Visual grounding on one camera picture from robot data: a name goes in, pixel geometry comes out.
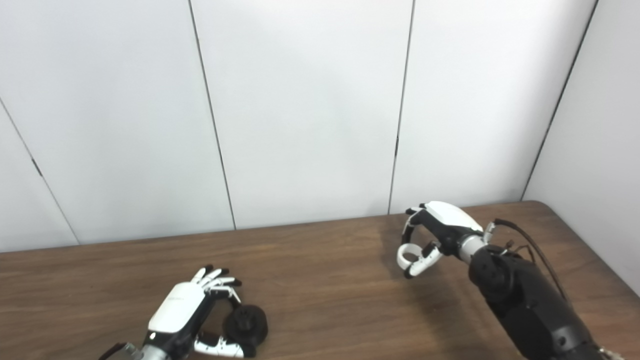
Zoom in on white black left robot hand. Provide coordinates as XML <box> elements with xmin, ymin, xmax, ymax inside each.
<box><xmin>142</xmin><ymin>265</ymin><xmax>258</xmax><ymax>360</ymax></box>

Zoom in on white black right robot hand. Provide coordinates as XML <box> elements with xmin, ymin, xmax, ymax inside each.
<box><xmin>396</xmin><ymin>201</ymin><xmax>485</xmax><ymax>279</ymax></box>

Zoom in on white ring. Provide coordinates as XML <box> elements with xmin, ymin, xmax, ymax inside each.
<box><xmin>397</xmin><ymin>243</ymin><xmax>425</xmax><ymax>270</ymax></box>

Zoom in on round black part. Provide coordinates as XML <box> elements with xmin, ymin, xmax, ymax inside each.
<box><xmin>222</xmin><ymin>304</ymin><xmax>269</xmax><ymax>349</ymax></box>

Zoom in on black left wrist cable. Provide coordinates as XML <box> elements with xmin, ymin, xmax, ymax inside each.
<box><xmin>98</xmin><ymin>342</ymin><xmax>127</xmax><ymax>360</ymax></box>

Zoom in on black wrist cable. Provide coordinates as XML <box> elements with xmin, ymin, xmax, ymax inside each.
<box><xmin>484</xmin><ymin>218</ymin><xmax>572</xmax><ymax>302</ymax></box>
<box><xmin>98</xmin><ymin>342</ymin><xmax>127</xmax><ymax>360</ymax></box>

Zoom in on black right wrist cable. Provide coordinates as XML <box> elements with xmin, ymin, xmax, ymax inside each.
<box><xmin>484</xmin><ymin>218</ymin><xmax>572</xmax><ymax>302</ymax></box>

